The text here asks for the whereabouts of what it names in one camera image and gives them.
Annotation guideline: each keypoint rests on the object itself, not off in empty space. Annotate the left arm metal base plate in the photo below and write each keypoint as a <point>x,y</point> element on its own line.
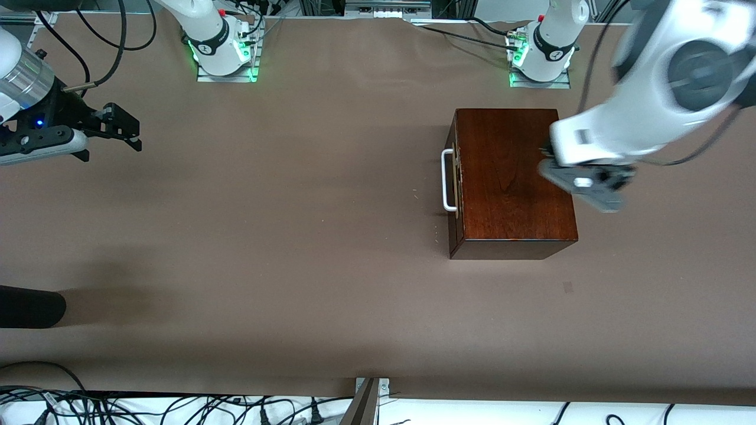
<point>540,84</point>

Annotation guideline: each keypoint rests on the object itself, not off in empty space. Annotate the small metal bracket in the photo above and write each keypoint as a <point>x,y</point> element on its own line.
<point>384,386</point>

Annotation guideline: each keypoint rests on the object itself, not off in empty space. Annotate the dark metal post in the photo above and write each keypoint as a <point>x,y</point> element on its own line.
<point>361,410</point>

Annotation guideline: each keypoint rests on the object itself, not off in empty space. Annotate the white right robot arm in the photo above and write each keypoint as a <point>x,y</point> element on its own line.
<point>207,29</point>

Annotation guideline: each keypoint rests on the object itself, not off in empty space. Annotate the brown table cover sheet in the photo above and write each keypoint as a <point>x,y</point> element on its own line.
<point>295,265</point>

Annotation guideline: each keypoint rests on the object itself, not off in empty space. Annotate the grey device box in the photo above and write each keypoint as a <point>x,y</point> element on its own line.
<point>387,9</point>

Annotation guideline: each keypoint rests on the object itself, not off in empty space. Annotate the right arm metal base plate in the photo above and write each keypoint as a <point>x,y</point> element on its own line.
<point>257,59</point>

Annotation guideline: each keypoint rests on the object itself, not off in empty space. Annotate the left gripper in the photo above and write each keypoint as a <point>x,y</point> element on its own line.
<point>616,177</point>

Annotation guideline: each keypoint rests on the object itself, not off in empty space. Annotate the dark wooden drawer cabinet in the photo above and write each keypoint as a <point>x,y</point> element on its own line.
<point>508,195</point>

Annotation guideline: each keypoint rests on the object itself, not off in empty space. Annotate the black rounded object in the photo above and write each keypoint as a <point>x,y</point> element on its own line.
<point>29,307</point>

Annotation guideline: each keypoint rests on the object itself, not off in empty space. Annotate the aluminium frame rail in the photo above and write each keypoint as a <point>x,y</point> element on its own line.
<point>41,26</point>

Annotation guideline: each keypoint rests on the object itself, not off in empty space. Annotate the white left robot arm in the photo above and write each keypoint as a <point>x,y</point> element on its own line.
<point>661,88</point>

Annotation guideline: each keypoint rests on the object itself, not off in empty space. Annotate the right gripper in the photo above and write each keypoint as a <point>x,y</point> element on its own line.
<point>66,110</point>

